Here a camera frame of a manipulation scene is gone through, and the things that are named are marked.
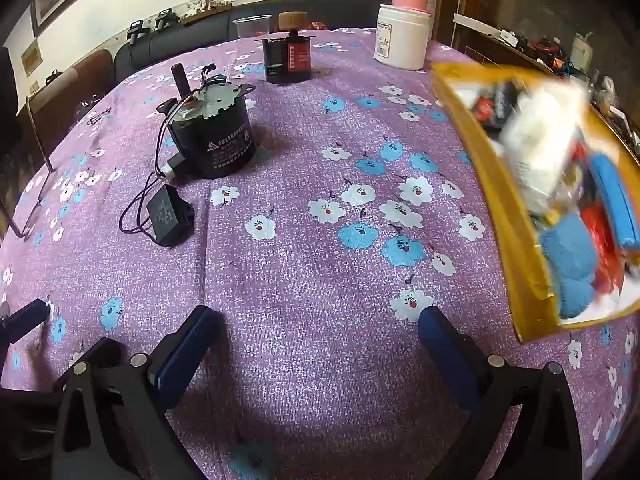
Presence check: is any white green jug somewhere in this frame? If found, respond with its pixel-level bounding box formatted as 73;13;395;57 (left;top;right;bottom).
570;32;596;68

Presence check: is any black capacitor block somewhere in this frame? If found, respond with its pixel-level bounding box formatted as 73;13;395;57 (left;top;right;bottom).
145;184;196;248

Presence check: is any blue and orange sponge bag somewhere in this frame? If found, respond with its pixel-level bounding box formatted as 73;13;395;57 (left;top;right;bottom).
570;140;640;251

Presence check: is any yellow taped foam tray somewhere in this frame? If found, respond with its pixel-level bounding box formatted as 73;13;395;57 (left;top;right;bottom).
431;62;640;343

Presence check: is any small framed picture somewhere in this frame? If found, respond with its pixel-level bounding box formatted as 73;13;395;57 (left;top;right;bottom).
20;40;43;73

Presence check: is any brown chair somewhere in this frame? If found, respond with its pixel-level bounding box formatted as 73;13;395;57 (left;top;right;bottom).
22;50;118;126

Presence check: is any black cylindrical motor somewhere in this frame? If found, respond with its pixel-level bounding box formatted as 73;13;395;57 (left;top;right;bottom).
156;62;258;180

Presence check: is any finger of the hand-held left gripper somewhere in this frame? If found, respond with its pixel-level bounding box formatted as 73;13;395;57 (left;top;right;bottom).
0;387;65;463
0;299;51;346

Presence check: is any clear plastic cup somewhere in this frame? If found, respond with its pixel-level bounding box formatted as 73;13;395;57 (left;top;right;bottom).
232;15;273;41

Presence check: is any white plastic jar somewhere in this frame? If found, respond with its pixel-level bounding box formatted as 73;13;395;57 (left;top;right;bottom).
374;4;432;71

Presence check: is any red plastic bag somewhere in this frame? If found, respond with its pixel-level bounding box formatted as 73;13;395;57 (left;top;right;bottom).
580;202;626;296

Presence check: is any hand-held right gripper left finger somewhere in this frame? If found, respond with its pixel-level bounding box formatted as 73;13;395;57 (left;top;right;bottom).
50;305;226;480

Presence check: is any black sofa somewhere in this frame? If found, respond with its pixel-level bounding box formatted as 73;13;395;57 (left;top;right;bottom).
114;0;393;81

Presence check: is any wooden tray with ornaments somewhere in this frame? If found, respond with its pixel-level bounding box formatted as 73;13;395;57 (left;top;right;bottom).
180;0;233;26

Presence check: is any black motor cable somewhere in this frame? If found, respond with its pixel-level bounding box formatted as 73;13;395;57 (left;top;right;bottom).
119;102;188;235

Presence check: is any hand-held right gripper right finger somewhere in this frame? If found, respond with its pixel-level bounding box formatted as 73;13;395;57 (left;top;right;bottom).
417;305;583;480

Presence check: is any black and red bottle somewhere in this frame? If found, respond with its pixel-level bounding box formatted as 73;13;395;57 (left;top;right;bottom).
255;10;317;84

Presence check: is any pile of counter clutter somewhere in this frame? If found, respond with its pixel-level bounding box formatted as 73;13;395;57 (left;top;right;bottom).
492;30;640;156

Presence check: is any white plastic bag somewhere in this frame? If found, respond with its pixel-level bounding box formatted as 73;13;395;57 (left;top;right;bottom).
500;80;593;211

